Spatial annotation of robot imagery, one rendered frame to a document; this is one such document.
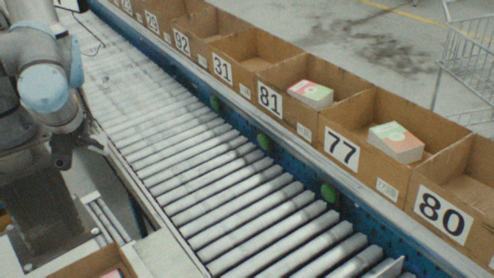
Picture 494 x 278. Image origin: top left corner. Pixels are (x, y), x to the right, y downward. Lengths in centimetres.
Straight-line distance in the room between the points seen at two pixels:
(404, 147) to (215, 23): 142
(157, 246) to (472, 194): 103
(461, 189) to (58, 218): 131
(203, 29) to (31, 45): 158
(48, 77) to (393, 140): 110
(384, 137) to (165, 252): 85
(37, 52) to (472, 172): 131
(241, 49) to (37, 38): 131
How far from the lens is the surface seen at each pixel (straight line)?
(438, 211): 133
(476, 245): 132
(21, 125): 139
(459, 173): 160
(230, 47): 218
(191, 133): 200
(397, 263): 141
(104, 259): 148
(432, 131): 162
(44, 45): 107
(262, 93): 179
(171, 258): 148
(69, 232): 163
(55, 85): 99
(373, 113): 176
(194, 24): 250
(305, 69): 197
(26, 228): 156
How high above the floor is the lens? 188
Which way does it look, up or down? 37 degrees down
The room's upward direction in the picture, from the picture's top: 5 degrees counter-clockwise
